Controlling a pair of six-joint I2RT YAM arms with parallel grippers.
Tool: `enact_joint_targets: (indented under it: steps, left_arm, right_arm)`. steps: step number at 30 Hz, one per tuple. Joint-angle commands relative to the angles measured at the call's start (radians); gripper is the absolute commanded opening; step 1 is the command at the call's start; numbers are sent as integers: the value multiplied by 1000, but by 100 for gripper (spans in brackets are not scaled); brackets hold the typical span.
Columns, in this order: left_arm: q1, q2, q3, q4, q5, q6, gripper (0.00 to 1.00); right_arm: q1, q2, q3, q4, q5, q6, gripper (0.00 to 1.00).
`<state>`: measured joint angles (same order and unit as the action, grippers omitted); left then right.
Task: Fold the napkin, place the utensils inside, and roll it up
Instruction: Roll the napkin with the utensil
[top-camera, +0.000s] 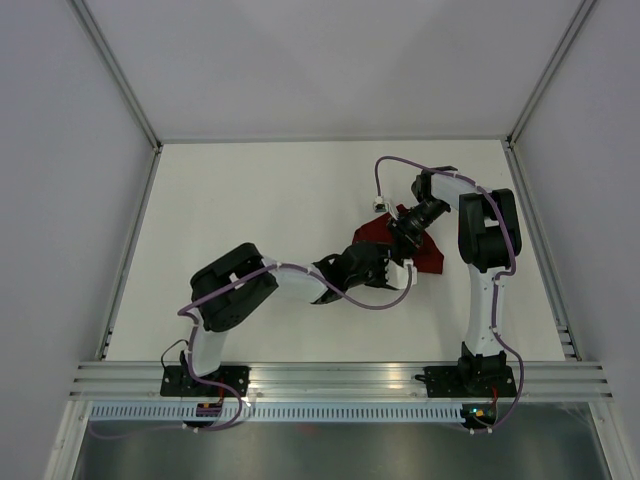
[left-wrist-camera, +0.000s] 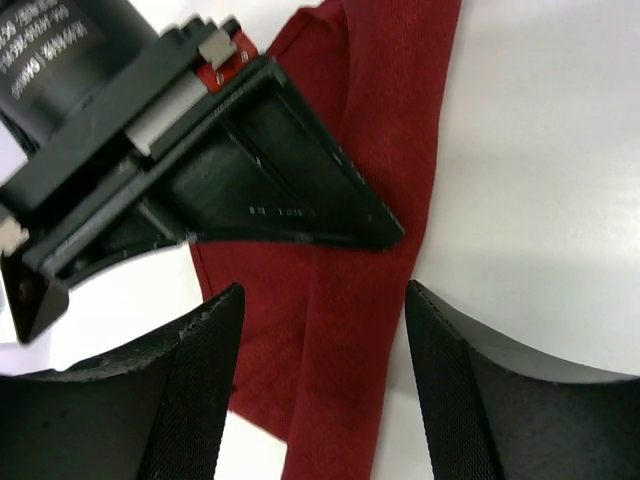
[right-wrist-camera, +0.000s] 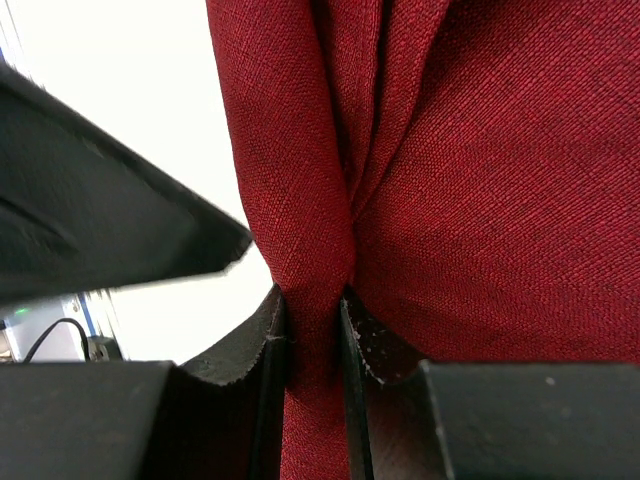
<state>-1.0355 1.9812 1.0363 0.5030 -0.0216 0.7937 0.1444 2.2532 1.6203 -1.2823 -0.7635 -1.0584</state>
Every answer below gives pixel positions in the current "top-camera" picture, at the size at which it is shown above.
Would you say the white slotted cable duct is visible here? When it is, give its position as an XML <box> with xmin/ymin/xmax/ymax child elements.
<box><xmin>89</xmin><ymin>401</ymin><xmax>463</xmax><ymax>423</ymax></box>

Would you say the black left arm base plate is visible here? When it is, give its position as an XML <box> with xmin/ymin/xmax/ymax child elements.
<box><xmin>160</xmin><ymin>365</ymin><xmax>250</xmax><ymax>398</ymax></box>

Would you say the aluminium frame post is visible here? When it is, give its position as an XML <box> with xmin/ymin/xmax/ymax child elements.
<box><xmin>67</xmin><ymin>0</ymin><xmax>162</xmax><ymax>152</ymax></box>
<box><xmin>504</xmin><ymin>0</ymin><xmax>599</xmax><ymax>149</ymax></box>

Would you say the right aluminium frame post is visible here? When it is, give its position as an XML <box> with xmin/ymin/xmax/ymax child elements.
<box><xmin>504</xmin><ymin>0</ymin><xmax>599</xmax><ymax>149</ymax></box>

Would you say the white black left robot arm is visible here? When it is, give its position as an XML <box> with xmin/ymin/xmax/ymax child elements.
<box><xmin>178</xmin><ymin>242</ymin><xmax>416</xmax><ymax>396</ymax></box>

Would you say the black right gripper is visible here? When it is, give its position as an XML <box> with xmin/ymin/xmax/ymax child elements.
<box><xmin>386</xmin><ymin>198</ymin><xmax>449</xmax><ymax>267</ymax></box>

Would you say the right aluminium side rail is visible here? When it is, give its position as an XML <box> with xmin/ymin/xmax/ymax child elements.
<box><xmin>502</xmin><ymin>137</ymin><xmax>583</xmax><ymax>362</ymax></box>

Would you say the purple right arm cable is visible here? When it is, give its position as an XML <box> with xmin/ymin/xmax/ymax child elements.
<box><xmin>374</xmin><ymin>156</ymin><xmax>524</xmax><ymax>436</ymax></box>

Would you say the aluminium front rail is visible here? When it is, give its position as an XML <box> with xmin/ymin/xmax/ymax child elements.
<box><xmin>67</xmin><ymin>361</ymin><xmax>613</xmax><ymax>403</ymax></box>

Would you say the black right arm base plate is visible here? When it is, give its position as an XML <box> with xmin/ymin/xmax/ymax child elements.
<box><xmin>415</xmin><ymin>366</ymin><xmax>517</xmax><ymax>399</ymax></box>

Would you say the dark red cloth napkin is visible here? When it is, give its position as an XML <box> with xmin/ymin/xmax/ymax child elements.
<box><xmin>352</xmin><ymin>213</ymin><xmax>444</xmax><ymax>275</ymax></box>

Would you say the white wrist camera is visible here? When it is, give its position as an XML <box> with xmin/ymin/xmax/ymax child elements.
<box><xmin>385</xmin><ymin>259</ymin><xmax>418</xmax><ymax>290</ymax></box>
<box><xmin>373</xmin><ymin>195</ymin><xmax>392</xmax><ymax>213</ymax></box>

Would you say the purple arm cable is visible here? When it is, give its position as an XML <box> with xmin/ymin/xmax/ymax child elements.
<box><xmin>178</xmin><ymin>264</ymin><xmax>416</xmax><ymax>326</ymax></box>
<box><xmin>374</xmin><ymin>156</ymin><xmax>524</xmax><ymax>436</ymax></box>

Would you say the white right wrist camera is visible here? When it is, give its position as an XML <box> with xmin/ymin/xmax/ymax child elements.
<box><xmin>373</xmin><ymin>195</ymin><xmax>392</xmax><ymax>213</ymax></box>

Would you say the left aluminium side rail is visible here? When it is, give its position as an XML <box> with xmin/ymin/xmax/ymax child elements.
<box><xmin>93</xmin><ymin>144</ymin><xmax>163</xmax><ymax>361</ymax></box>

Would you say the aluminium side rail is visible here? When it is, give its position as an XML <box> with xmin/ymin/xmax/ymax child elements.
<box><xmin>502</xmin><ymin>137</ymin><xmax>583</xmax><ymax>362</ymax></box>
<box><xmin>93</xmin><ymin>144</ymin><xmax>163</xmax><ymax>361</ymax></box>

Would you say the left aluminium frame post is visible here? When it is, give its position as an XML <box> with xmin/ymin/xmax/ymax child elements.
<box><xmin>67</xmin><ymin>0</ymin><xmax>162</xmax><ymax>152</ymax></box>

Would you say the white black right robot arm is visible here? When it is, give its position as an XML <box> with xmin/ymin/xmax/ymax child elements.
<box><xmin>387</xmin><ymin>168</ymin><xmax>522</xmax><ymax>398</ymax></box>

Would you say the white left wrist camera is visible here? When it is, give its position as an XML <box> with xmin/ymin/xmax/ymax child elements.
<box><xmin>385</xmin><ymin>259</ymin><xmax>418</xmax><ymax>290</ymax></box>

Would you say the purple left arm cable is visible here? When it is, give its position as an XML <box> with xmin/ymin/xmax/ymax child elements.
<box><xmin>178</xmin><ymin>264</ymin><xmax>416</xmax><ymax>326</ymax></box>

